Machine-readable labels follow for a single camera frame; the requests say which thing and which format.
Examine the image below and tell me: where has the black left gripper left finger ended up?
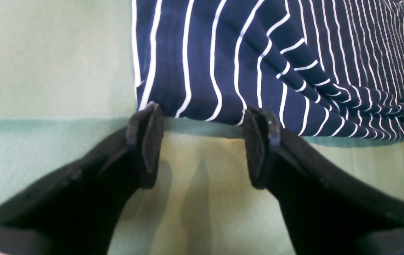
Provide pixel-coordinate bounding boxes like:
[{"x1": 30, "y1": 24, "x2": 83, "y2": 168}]
[{"x1": 0, "y1": 103, "x2": 164, "y2": 255}]

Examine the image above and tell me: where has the light green table cloth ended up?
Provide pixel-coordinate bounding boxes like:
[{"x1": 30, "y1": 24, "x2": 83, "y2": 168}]
[{"x1": 0, "y1": 0, "x2": 404, "y2": 255}]

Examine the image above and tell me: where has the navy white striped T-shirt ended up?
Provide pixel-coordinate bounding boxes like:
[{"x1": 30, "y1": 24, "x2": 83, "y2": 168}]
[{"x1": 132, "y1": 0, "x2": 404, "y2": 141}]

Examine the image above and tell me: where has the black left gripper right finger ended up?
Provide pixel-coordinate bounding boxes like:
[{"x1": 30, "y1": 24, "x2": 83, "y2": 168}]
[{"x1": 243, "y1": 108, "x2": 404, "y2": 255}]

